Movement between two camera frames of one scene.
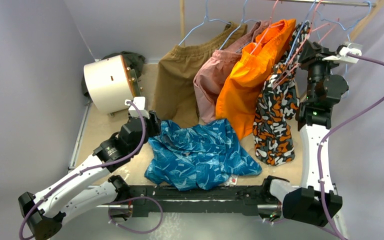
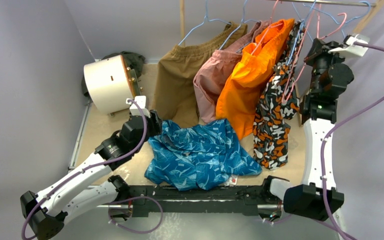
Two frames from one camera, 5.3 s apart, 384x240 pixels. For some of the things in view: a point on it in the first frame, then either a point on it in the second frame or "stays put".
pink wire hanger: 276,85 -> 299,49
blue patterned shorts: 197,155 stays put
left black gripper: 153,123 stays put
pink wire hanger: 267,29 stays put
